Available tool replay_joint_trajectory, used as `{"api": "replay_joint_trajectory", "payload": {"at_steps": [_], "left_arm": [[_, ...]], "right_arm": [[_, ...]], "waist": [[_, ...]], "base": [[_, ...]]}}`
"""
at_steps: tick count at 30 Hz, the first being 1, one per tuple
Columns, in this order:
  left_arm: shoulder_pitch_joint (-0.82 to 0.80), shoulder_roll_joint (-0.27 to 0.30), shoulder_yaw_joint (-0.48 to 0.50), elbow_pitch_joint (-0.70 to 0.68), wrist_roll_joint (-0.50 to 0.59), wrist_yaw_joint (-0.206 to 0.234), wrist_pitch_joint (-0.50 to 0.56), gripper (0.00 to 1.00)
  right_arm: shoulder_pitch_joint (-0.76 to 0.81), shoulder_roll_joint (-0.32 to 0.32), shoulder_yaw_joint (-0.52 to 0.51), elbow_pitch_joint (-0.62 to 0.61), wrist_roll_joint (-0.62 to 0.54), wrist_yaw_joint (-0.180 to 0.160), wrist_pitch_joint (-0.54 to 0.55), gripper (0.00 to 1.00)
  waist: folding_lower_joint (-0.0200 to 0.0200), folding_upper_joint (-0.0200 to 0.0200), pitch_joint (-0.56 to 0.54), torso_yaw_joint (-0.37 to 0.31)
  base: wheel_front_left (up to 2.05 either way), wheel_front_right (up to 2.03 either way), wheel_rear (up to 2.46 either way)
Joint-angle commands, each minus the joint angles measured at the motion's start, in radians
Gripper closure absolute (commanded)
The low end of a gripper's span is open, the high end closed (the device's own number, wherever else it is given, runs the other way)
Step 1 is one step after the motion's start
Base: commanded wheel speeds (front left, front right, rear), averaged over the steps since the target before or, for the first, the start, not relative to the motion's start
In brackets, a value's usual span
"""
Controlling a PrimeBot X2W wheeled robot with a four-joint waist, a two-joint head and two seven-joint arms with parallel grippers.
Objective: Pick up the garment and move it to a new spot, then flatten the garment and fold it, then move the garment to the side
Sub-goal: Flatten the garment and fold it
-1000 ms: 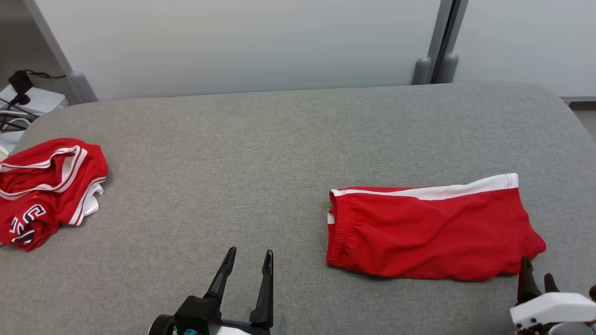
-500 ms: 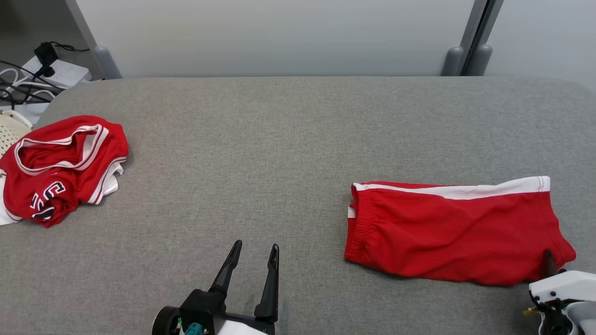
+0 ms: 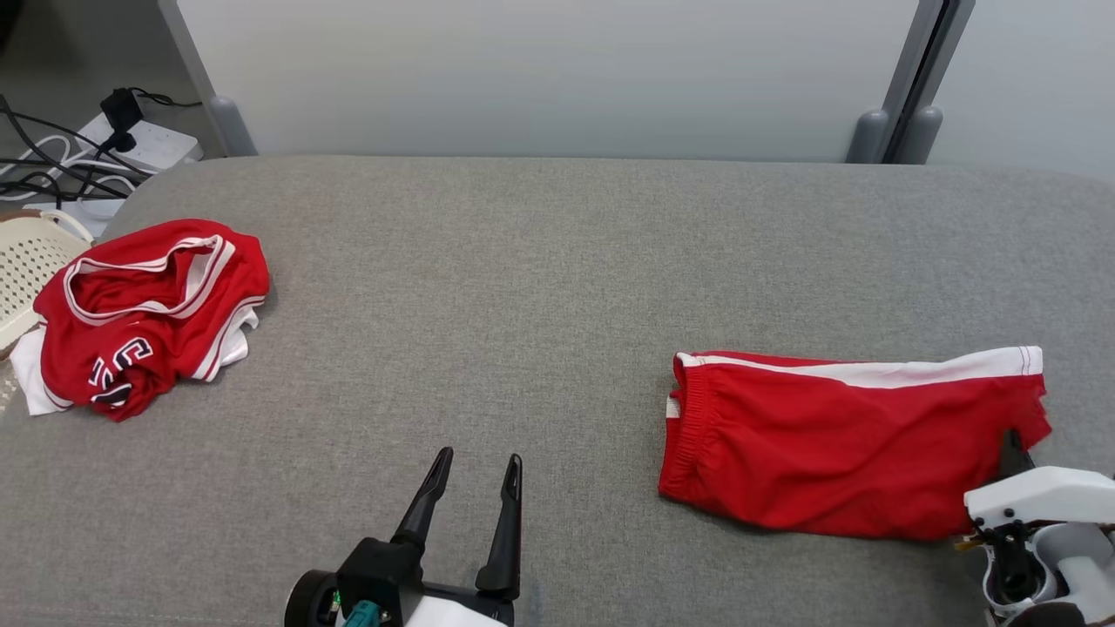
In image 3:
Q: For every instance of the red shorts white side stripe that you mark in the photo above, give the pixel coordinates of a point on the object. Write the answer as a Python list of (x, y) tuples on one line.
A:
[(827, 453)]

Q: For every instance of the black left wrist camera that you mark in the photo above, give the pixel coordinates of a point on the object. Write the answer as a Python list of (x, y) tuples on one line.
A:
[(379, 570)]

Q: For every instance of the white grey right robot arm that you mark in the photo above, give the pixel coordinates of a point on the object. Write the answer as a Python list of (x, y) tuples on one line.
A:
[(1080, 566)]

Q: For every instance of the red basketball jersey white sleeves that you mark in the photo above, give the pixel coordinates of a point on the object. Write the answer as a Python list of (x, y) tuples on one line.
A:
[(235, 279)]

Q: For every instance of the black plug adapter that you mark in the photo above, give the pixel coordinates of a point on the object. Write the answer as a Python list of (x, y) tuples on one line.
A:
[(120, 109)]

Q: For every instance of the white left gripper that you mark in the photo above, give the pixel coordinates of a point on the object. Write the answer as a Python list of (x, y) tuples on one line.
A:
[(462, 610)]

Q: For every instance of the narrow grey partition panel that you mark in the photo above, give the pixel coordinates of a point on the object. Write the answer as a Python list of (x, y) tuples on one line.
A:
[(1028, 78)]

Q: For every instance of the wide grey partition panel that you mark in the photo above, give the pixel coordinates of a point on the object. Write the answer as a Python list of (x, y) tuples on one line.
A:
[(540, 70)]

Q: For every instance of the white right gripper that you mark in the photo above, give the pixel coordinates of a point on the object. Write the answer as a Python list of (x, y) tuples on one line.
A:
[(1045, 496)]

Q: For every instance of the cream perforated laundry basket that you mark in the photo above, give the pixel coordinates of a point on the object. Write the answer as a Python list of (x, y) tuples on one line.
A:
[(26, 270)]

